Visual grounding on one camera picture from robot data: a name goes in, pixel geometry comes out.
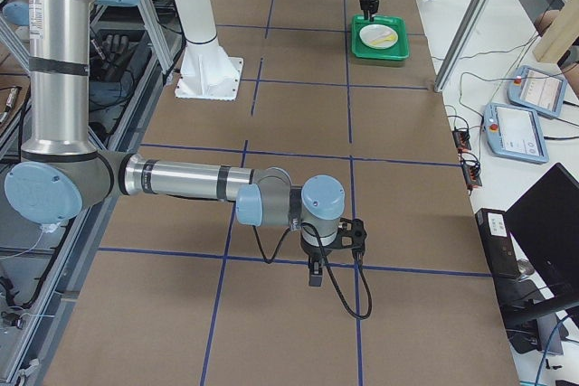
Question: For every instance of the orange black usb hub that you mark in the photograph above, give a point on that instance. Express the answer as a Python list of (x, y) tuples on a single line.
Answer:
[(461, 135)]

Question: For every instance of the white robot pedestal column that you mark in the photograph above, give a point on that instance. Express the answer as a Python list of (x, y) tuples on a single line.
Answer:
[(207, 71)]

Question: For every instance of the yellow plastic spoon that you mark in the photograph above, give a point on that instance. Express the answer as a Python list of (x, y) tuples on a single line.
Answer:
[(387, 38)]

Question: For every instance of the teach pendant tablet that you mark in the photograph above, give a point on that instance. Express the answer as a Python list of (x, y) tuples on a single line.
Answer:
[(539, 90), (514, 132)]

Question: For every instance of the black desktop box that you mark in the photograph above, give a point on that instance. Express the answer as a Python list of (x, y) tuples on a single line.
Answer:
[(497, 244)]

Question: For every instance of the near teach pendant tablet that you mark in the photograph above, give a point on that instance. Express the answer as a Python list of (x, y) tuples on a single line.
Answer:
[(514, 132)]

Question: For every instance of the person in dark shirt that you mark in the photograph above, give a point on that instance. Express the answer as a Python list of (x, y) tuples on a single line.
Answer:
[(568, 63)]

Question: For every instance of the white round plate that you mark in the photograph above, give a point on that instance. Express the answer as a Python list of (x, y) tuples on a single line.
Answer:
[(373, 31)]

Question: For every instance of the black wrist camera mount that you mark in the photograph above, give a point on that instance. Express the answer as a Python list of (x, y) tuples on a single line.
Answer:
[(351, 235)]

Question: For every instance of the aluminium frame post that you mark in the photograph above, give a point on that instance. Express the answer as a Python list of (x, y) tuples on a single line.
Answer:
[(459, 42)]

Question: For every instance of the far teach pendant tablet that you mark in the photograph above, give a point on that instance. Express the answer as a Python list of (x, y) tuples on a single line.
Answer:
[(539, 90)]

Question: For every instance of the green plastic tray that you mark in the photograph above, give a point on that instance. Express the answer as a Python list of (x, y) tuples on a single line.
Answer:
[(399, 52)]

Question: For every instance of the black monitor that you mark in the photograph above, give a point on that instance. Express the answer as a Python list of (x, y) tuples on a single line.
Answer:
[(544, 223)]

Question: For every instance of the wooden beam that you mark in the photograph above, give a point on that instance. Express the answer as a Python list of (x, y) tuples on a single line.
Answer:
[(560, 35)]

